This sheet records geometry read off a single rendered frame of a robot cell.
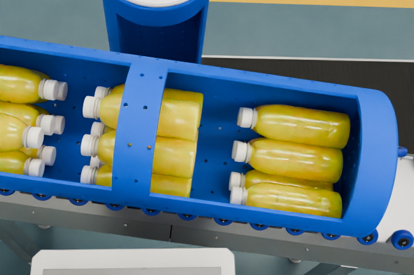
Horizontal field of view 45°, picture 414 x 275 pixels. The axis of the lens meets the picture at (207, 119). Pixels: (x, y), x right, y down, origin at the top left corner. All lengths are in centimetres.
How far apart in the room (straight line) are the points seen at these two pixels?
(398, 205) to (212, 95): 48
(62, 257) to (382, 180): 53
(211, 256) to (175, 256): 6
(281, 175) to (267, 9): 169
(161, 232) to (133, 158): 33
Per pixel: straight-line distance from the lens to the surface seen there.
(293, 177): 101
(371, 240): 112
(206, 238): 114
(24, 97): 101
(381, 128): 90
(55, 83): 101
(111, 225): 115
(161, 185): 94
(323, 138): 98
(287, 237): 112
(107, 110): 90
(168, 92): 96
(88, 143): 93
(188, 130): 88
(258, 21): 255
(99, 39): 244
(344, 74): 230
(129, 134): 84
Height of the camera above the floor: 197
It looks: 63 degrees down
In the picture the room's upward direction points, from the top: 11 degrees clockwise
